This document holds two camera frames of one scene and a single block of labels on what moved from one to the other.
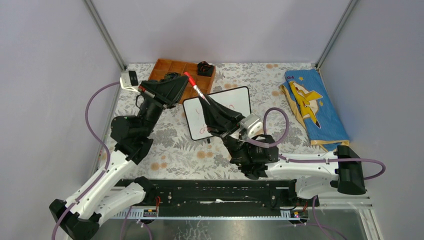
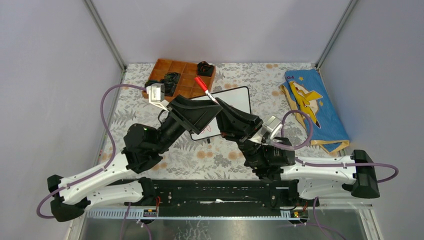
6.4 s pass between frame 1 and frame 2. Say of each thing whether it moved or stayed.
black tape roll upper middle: stayed
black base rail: stayed
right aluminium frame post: stayed
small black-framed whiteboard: stayed
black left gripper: moved
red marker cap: moved
